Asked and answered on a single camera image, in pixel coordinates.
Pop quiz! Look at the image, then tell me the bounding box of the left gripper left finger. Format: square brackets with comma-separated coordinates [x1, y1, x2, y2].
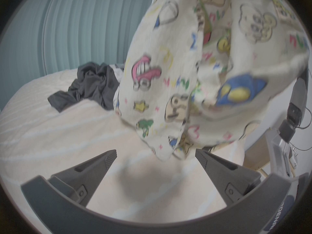
[50, 149, 117, 207]

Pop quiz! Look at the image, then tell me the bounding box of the white and wood bedside table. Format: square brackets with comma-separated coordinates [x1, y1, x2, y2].
[243, 131, 271, 177]

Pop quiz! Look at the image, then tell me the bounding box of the black garment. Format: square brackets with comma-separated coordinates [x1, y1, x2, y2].
[47, 62, 125, 113]

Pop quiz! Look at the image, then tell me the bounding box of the bed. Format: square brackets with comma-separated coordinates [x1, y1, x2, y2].
[0, 64, 245, 221]

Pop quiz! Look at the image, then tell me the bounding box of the white printed pyjama top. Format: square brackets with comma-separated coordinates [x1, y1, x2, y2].
[113, 0, 310, 161]

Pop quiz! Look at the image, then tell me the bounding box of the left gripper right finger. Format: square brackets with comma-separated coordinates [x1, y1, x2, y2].
[195, 148, 261, 207]

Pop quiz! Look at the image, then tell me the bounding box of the blue-green curtain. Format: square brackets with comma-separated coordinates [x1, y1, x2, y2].
[7, 0, 159, 82]

